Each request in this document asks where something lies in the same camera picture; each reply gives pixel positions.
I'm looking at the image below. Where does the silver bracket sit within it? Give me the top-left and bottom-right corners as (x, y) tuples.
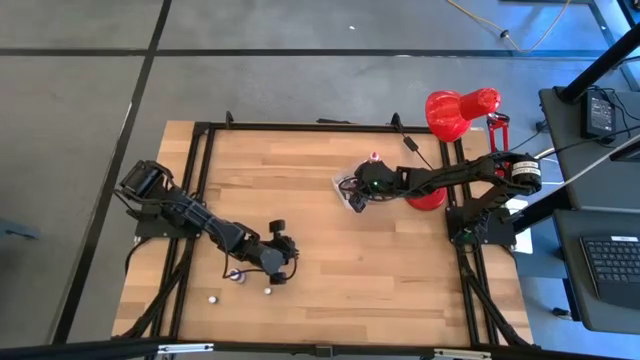
(433, 347), (492, 360)
(157, 342), (215, 355)

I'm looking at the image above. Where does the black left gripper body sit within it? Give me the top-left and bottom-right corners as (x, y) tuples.
(259, 233), (301, 276)

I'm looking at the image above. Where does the red desk lamp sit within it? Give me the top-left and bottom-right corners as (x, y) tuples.
(403, 87), (512, 212)

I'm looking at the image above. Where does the black aluminium table frame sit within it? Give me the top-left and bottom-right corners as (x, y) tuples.
(113, 110), (535, 350)

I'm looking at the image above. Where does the grey side desk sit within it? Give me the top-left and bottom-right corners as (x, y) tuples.
(552, 208), (640, 335)
(538, 87), (640, 214)

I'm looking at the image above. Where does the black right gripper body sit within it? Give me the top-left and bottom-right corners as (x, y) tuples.
(355, 159), (402, 197)

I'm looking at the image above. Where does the black stand beam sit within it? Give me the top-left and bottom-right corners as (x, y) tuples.
(502, 149), (640, 234)
(557, 22), (640, 104)

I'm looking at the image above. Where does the yellow extension cable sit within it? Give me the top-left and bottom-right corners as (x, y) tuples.
(444, 0), (572, 54)

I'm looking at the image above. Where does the grey floor object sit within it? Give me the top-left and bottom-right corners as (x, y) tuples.
(0, 217), (40, 242)

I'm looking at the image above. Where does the clear plastic container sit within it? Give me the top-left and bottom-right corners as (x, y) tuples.
(332, 154), (382, 209)

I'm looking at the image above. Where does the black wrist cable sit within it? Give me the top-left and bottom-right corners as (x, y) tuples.
(338, 176), (404, 202)
(221, 244), (299, 281)

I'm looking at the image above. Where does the black power adapter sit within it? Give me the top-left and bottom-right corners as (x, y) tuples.
(579, 89), (617, 142)

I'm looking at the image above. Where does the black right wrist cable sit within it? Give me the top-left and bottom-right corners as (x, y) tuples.
(338, 176), (404, 202)

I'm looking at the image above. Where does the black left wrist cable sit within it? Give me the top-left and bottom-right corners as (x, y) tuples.
(221, 244), (299, 281)

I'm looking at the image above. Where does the white paper sheet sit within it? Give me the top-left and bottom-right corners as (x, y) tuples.
(513, 198), (535, 255)

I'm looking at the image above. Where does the black keyboard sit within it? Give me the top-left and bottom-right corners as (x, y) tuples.
(579, 233), (640, 311)

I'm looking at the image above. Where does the black lamp cord switch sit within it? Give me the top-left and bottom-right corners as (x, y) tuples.
(391, 112), (436, 174)

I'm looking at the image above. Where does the black rig crossbeam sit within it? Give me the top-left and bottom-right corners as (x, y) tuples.
(0, 335), (640, 360)

